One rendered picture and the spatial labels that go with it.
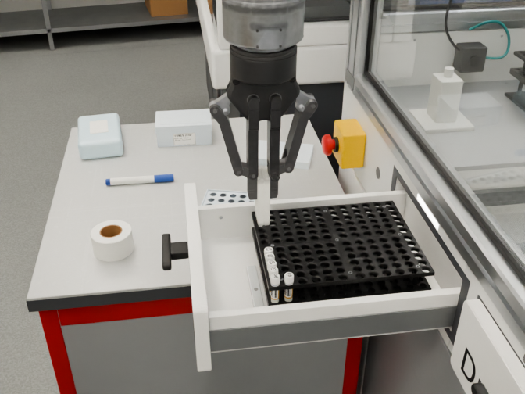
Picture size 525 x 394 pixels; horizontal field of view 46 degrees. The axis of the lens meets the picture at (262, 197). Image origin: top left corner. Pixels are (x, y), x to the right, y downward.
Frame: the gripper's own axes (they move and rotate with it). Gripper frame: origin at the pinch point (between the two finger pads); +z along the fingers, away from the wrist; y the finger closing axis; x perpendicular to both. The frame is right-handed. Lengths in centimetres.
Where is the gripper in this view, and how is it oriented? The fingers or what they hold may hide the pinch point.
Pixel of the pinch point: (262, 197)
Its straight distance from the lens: 79.3
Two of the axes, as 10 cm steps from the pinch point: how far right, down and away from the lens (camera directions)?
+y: 9.9, -0.7, 1.2
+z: 0.0, 8.5, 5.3
